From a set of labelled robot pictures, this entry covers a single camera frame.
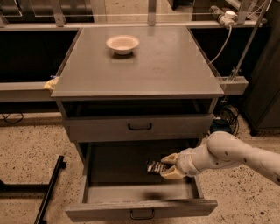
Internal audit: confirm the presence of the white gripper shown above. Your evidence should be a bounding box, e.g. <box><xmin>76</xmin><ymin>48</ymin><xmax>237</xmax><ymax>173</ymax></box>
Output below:
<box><xmin>160</xmin><ymin>148</ymin><xmax>200</xmax><ymax>180</ymax></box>

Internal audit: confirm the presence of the grey drawer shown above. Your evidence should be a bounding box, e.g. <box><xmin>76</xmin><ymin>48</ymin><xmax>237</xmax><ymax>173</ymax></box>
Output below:
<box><xmin>66</xmin><ymin>139</ymin><xmax>217</xmax><ymax>222</ymax></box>
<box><xmin>63</xmin><ymin>114</ymin><xmax>214</xmax><ymax>142</ymax></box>

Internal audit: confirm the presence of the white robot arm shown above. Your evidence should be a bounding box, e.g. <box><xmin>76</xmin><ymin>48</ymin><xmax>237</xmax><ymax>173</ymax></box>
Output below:
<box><xmin>160</xmin><ymin>131</ymin><xmax>280</xmax><ymax>185</ymax></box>

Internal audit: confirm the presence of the grey top drawer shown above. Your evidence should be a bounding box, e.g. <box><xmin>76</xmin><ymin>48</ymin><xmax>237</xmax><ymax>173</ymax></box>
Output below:
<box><xmin>63</xmin><ymin>114</ymin><xmax>214</xmax><ymax>142</ymax></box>

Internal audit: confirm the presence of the grey drawer cabinet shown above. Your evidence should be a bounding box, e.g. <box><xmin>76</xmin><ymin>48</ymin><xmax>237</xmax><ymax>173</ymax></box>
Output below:
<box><xmin>50</xmin><ymin>25</ymin><xmax>225</xmax><ymax>222</ymax></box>

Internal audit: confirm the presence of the blue box on floor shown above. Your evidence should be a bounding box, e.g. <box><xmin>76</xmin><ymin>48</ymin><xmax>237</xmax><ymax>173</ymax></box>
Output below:
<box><xmin>210</xmin><ymin>119</ymin><xmax>232</xmax><ymax>133</ymax></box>

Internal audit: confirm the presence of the dark cabinet right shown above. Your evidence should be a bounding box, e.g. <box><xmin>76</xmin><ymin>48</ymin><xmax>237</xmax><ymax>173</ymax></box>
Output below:
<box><xmin>241</xmin><ymin>0</ymin><xmax>280</xmax><ymax>136</ymax></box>

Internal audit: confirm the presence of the white bowl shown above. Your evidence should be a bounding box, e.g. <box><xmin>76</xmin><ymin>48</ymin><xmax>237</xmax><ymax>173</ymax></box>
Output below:
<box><xmin>106</xmin><ymin>35</ymin><xmax>139</xmax><ymax>55</ymax></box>

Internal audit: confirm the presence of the yellow tape wad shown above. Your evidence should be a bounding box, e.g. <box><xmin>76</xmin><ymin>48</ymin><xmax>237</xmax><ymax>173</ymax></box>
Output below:
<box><xmin>44</xmin><ymin>77</ymin><xmax>60</xmax><ymax>91</ymax></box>

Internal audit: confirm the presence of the thin metal rod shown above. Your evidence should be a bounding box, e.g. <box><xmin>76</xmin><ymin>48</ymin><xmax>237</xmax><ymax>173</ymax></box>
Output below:
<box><xmin>228</xmin><ymin>0</ymin><xmax>271</xmax><ymax>81</ymax></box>

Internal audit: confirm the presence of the black metal floor stand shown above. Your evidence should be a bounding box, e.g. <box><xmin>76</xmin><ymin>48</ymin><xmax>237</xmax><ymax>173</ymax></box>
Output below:
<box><xmin>0</xmin><ymin>156</ymin><xmax>67</xmax><ymax>224</ymax></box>

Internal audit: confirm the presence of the black middle drawer handle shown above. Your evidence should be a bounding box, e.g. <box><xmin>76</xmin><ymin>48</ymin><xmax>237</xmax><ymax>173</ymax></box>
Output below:
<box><xmin>130</xmin><ymin>209</ymin><xmax>155</xmax><ymax>221</ymax></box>

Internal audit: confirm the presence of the black drawer handle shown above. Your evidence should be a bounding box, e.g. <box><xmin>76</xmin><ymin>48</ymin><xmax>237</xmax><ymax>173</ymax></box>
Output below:
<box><xmin>128</xmin><ymin>122</ymin><xmax>152</xmax><ymax>131</ymax></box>
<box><xmin>130</xmin><ymin>209</ymin><xmax>155</xmax><ymax>221</ymax></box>

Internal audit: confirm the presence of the black top drawer handle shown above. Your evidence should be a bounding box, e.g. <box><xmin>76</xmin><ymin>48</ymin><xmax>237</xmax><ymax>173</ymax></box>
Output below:
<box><xmin>128</xmin><ymin>122</ymin><xmax>152</xmax><ymax>131</ymax></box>

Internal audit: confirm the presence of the black cable bundle on floor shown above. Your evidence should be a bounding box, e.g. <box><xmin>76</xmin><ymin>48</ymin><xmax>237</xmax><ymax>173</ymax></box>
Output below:
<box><xmin>209</xmin><ymin>103</ymin><xmax>240</xmax><ymax>137</ymax></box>

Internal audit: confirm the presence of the grey metal bracket right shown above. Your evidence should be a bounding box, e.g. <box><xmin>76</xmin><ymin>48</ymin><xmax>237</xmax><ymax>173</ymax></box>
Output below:
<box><xmin>217</xmin><ymin>76</ymin><xmax>249</xmax><ymax>95</ymax></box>

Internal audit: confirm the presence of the white power cable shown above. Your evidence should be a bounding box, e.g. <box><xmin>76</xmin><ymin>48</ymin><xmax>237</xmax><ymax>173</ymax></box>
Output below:
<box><xmin>207</xmin><ymin>24</ymin><xmax>233</xmax><ymax>66</ymax></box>

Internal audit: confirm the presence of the black cable left floor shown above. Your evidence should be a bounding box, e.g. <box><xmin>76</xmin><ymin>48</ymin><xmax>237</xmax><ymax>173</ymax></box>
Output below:
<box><xmin>0</xmin><ymin>112</ymin><xmax>25</xmax><ymax>124</ymax></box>

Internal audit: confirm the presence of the grey back frame beam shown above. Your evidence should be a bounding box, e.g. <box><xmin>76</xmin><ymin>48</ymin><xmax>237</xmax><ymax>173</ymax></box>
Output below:
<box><xmin>0</xmin><ymin>19</ymin><xmax>268</xmax><ymax>32</ymax></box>

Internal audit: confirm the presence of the grey metal rail left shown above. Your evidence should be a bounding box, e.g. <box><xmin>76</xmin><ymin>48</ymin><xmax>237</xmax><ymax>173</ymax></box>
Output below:
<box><xmin>0</xmin><ymin>81</ymin><xmax>53</xmax><ymax>102</ymax></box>

